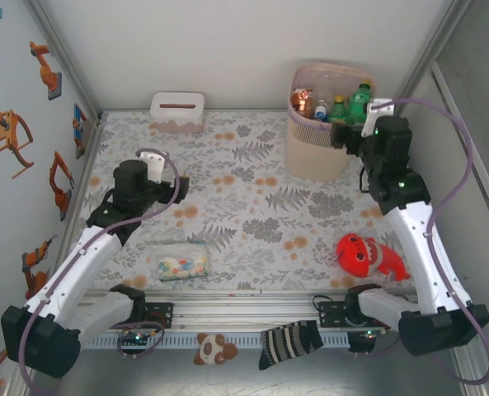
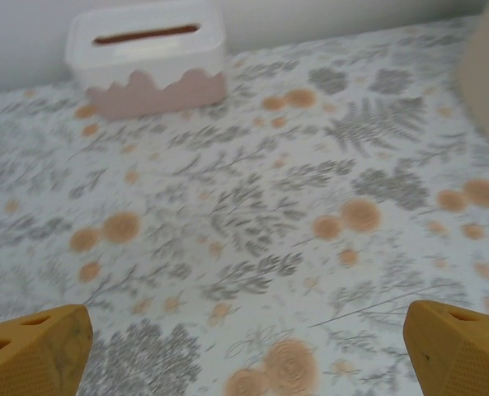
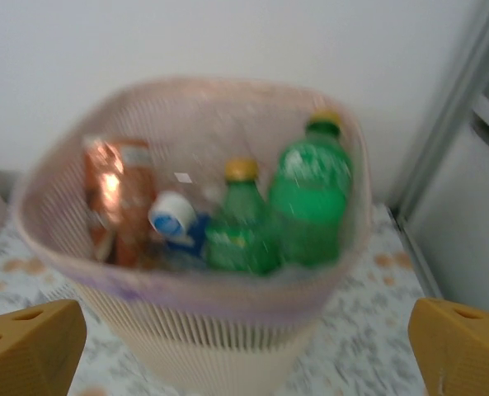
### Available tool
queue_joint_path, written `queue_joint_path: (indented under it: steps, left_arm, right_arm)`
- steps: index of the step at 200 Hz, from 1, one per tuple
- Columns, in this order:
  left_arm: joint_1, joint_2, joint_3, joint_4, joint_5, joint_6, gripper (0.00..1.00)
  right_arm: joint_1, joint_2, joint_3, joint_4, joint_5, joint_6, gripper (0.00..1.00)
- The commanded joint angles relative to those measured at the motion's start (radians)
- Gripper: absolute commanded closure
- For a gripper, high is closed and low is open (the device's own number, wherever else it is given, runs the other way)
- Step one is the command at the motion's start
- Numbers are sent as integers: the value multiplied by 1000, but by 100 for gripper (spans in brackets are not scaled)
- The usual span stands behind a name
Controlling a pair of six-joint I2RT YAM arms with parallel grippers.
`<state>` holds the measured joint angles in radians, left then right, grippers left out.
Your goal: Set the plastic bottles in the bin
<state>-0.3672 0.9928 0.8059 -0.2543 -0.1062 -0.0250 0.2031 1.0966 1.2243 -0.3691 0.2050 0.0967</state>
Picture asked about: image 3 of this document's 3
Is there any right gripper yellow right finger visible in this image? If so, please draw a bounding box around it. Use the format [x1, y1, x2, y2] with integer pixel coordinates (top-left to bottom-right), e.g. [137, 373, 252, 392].
[407, 297, 489, 396]

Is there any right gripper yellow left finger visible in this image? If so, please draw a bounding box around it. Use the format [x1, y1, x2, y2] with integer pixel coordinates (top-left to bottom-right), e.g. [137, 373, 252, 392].
[0, 299, 87, 396]

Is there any brown tea bottle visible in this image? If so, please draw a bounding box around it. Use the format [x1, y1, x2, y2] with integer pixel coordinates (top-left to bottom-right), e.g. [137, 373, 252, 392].
[82, 136, 158, 267]

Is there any beige slatted plastic bin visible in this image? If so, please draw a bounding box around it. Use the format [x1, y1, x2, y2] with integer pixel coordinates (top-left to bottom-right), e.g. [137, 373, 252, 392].
[11, 76, 373, 391]

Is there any clear unlabelled bottle white cap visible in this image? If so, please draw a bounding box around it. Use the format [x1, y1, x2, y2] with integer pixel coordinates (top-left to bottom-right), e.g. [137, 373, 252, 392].
[147, 164, 224, 248]

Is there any crushed clear bottle blue label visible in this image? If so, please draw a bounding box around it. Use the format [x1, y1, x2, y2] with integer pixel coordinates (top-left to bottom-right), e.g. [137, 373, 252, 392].
[163, 214, 214, 261]

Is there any green Sprite bottle yellow cap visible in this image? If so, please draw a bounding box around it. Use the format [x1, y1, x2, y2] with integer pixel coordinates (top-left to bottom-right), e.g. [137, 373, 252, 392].
[205, 158, 284, 276]
[266, 111, 355, 267]

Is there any floral table cloth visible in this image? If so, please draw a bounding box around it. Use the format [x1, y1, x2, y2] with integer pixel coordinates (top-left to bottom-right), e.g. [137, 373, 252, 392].
[0, 201, 443, 396]

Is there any pink waste basket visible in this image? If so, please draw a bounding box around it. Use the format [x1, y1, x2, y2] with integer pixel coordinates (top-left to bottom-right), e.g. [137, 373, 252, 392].
[12, 76, 371, 318]

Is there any aluminium extrusion frame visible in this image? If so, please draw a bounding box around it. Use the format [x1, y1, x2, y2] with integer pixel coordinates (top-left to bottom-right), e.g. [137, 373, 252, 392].
[392, 0, 489, 306]

